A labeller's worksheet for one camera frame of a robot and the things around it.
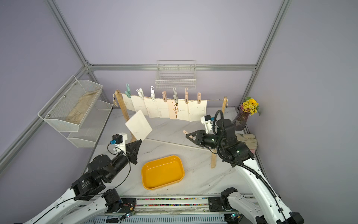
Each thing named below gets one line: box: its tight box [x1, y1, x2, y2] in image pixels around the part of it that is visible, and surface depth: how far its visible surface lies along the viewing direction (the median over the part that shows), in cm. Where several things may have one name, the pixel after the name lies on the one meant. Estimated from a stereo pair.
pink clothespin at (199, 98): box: [197, 92, 202, 105], surface depth 65 cm
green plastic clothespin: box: [124, 83, 131, 98], surface depth 66 cm
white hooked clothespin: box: [150, 85, 156, 102], surface depth 66 cm
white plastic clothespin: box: [136, 87, 145, 100], surface depth 66 cm
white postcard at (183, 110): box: [177, 99, 190, 121], surface depth 72 cm
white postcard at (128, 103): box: [121, 93, 136, 112], surface depth 73 cm
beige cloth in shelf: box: [65, 89, 99, 125], surface depth 81 cm
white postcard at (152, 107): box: [143, 98, 160, 119], surface depth 72 cm
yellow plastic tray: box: [141, 155, 185, 190], surface depth 88 cm
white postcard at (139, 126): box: [124, 109, 153, 142], surface depth 62 cm
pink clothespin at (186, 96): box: [185, 87, 189, 104], surface depth 66 cm
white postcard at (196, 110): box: [188, 99, 207, 123], surface depth 70 cm
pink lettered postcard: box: [166, 99, 179, 120], surface depth 72 cm
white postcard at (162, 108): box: [155, 98, 170, 118], surface depth 73 cm
